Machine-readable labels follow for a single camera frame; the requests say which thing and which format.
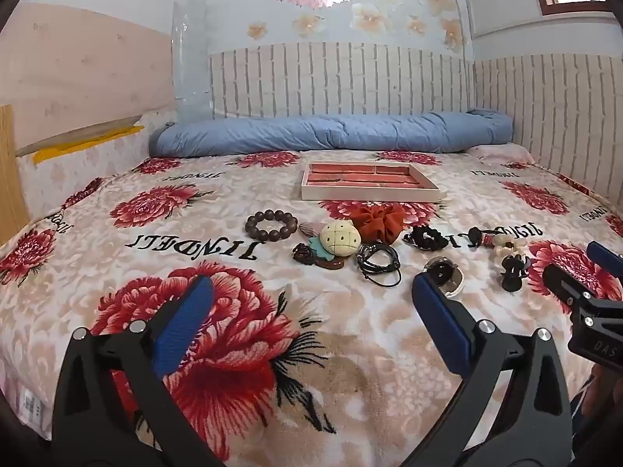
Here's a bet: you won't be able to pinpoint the clear plastic sheet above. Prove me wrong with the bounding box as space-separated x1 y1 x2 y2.
170 0 215 122

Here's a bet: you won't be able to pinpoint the light wooden headboard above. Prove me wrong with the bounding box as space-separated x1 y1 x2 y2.
0 2 176 156

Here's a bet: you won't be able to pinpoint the pink pillow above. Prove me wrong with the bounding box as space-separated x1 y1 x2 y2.
466 143 536 166

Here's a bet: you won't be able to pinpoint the yellow strip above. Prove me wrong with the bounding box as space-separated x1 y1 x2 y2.
32 125 145 163

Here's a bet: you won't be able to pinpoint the wooden side panel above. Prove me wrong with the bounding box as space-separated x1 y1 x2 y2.
0 104 31 246

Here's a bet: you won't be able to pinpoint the dark wooden bead bracelet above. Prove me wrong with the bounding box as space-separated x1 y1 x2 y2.
245 209 292 243

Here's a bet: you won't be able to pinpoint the person's right hand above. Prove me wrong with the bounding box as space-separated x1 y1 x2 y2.
583 369 623 431

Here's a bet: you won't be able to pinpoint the black cord bracelet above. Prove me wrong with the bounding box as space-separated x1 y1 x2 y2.
355 243 403 287

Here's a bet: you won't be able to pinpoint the flower wall stickers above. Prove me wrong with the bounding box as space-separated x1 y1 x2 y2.
246 0 463 53

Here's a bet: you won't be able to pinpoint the floral printed blanket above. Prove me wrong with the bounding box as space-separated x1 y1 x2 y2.
0 148 623 467

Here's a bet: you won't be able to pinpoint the white jewelry tray red lining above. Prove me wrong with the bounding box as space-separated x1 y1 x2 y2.
300 162 447 202

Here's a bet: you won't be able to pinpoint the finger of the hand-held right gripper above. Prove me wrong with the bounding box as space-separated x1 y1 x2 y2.
586 241 623 279
542 263 593 316

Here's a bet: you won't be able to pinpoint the blue rolled quilt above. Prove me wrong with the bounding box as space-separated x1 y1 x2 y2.
148 109 515 159

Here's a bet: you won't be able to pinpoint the black scrunchie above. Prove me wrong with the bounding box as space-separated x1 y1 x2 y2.
402 226 451 253

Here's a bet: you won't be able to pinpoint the orange scrunchie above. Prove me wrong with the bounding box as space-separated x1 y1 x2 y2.
351 204 408 245

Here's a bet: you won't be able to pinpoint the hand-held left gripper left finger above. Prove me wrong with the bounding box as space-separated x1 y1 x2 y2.
51 275 215 467

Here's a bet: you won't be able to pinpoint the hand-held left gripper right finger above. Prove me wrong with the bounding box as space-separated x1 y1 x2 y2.
411 272 575 467

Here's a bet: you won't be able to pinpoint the black figure hair clip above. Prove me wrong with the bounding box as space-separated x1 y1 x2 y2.
501 254 530 293

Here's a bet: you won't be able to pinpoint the cream pineapple hair clip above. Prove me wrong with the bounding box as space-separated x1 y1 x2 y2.
308 221 362 260

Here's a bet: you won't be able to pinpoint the black sequined hair claw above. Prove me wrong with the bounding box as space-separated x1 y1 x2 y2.
467 226 508 250

